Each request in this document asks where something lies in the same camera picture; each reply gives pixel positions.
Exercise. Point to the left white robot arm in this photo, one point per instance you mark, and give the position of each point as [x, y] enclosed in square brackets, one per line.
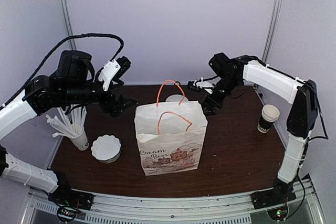
[71, 86]

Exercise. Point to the right aluminium frame post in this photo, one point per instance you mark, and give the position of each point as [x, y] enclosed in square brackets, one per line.
[272, 29]

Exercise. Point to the white fluted dish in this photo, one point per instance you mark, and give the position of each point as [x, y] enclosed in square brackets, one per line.
[106, 149]

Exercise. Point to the white ceramic bowl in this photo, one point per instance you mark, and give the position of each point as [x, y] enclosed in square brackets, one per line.
[176, 98]

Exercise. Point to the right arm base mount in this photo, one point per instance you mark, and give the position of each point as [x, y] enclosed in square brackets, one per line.
[269, 198]

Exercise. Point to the bundle of wrapped straws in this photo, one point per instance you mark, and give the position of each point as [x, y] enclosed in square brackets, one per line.
[71, 125]

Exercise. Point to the white paper takeout bag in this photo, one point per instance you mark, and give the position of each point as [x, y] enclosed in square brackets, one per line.
[170, 135]

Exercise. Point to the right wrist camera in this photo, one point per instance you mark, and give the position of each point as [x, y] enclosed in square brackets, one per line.
[202, 84]

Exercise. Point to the aluminium front rail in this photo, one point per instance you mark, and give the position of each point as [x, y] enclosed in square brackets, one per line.
[234, 208]

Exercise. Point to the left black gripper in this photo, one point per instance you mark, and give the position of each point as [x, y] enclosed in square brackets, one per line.
[117, 109]

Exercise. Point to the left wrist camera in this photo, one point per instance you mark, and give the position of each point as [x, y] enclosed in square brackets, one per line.
[113, 70]

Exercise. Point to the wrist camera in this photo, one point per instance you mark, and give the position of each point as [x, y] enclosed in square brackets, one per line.
[113, 70]
[202, 84]

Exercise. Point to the left aluminium frame post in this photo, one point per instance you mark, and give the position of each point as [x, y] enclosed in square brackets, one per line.
[66, 17]

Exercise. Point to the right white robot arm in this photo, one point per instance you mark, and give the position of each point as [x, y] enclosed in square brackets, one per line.
[300, 94]

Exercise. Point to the white cup holding straws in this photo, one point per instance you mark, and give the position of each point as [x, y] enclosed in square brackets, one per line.
[79, 139]

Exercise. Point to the aluminium frame post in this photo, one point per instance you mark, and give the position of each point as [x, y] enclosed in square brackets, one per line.
[66, 17]
[272, 29]

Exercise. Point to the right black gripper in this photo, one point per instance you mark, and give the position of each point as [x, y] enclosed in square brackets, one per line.
[208, 99]

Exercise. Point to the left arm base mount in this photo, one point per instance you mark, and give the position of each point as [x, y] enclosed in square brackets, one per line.
[72, 198]

